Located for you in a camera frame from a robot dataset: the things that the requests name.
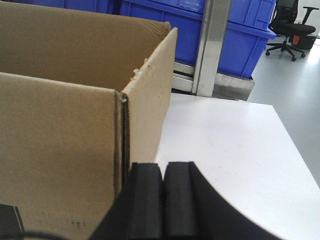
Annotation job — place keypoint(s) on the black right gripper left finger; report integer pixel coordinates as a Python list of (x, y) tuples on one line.
[(137, 212)]

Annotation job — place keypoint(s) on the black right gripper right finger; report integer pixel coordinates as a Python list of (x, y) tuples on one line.
[(194, 210)]

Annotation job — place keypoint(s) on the metal shelf base frame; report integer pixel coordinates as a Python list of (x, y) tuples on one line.
[(226, 86)]

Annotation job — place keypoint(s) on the blue plastic crate right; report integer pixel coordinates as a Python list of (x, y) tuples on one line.
[(236, 30)]

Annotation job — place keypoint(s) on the brown cardboard box black print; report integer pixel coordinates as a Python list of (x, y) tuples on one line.
[(83, 95)]

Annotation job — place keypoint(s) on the black office chair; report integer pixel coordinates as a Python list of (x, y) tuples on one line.
[(283, 24)]

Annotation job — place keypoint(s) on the blue plastic crate left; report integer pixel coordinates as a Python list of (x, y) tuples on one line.
[(98, 6)]

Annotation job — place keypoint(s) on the blue plastic crate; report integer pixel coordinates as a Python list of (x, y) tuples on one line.
[(236, 30), (98, 6)]

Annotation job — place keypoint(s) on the metal shelf post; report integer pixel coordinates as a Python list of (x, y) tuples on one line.
[(213, 29)]

